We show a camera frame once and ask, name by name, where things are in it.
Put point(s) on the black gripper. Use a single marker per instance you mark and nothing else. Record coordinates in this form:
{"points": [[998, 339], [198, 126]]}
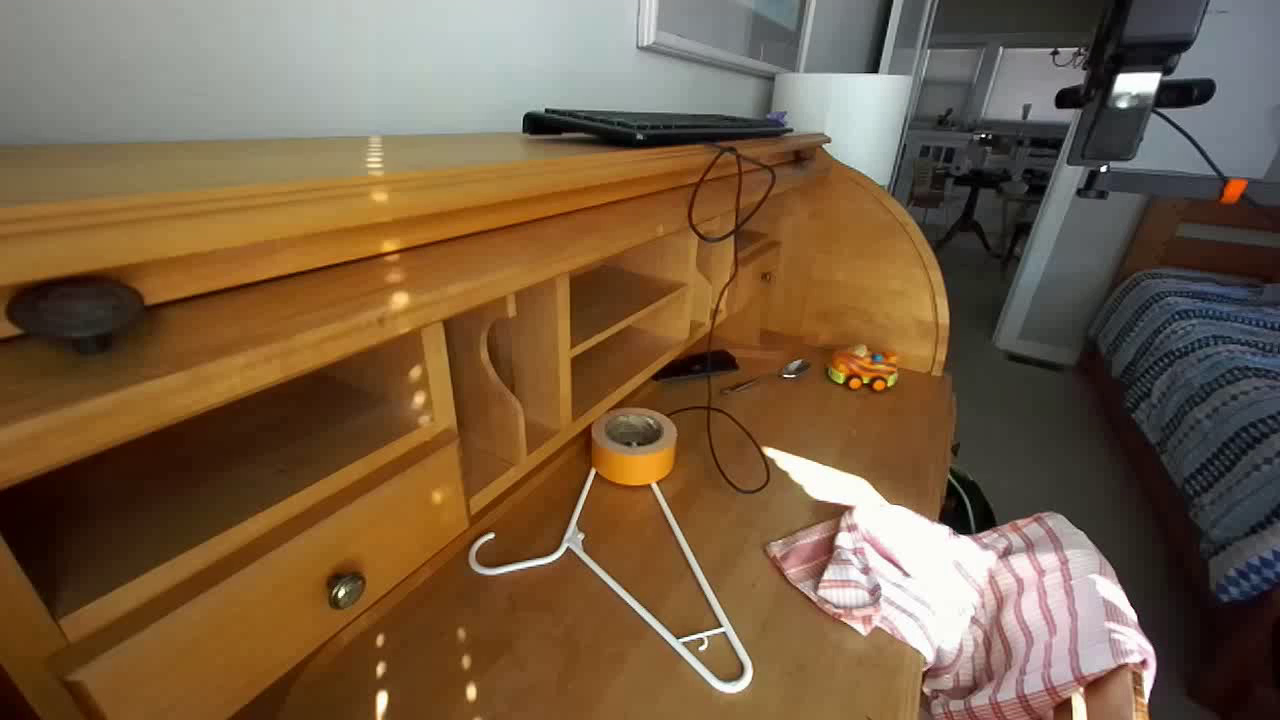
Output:
{"points": [[1113, 123]]}

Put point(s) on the red white striped cloth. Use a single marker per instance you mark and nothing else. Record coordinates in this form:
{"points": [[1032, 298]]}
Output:
{"points": [[922, 573]]}

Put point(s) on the wooden roll-top desk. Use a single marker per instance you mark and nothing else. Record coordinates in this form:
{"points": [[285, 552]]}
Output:
{"points": [[843, 265]]}

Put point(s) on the wooden desk drawer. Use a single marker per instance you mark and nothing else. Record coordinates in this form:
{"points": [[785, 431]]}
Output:
{"points": [[224, 615]]}

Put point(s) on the black round desk knob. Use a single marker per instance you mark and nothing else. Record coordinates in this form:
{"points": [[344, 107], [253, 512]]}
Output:
{"points": [[74, 311]]}

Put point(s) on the black stool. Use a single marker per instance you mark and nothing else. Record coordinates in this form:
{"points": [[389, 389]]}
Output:
{"points": [[972, 202]]}

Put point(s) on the blue striped blanket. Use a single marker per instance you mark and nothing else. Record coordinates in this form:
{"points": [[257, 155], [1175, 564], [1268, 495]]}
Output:
{"points": [[1203, 386]]}

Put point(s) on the orange yellow toy car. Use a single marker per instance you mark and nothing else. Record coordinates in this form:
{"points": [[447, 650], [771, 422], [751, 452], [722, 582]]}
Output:
{"points": [[863, 369]]}

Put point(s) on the small grey object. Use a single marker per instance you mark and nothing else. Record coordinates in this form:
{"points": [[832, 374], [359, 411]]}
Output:
{"points": [[795, 369]]}

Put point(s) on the black round object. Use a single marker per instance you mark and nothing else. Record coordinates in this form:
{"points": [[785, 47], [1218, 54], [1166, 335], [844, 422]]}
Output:
{"points": [[970, 504]]}

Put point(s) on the black computer keyboard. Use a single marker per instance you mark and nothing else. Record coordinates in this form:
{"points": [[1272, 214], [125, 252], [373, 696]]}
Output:
{"points": [[654, 126]]}

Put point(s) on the flat black device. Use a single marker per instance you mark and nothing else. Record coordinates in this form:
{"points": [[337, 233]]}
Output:
{"points": [[699, 361]]}

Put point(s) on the wooden chair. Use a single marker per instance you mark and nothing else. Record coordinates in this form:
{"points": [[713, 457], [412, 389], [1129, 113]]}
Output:
{"points": [[1106, 696]]}

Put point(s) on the orange tape roll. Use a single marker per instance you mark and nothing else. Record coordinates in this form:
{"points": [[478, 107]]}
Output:
{"points": [[632, 457]]}

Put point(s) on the white plastic clothes hanger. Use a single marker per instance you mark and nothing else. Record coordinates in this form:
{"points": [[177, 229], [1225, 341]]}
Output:
{"points": [[582, 543]]}

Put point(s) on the small metal drawer knob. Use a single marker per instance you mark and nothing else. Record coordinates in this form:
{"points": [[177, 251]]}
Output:
{"points": [[344, 591]]}

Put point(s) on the black bar camera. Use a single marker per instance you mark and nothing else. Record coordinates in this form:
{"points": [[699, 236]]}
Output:
{"points": [[1187, 93]]}

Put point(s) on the white framed wall board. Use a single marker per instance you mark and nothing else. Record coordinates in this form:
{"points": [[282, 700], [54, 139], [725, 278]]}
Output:
{"points": [[713, 40]]}

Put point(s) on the wooden bed frame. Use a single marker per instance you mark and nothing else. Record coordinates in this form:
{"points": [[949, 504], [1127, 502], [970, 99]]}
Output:
{"points": [[1235, 652]]}

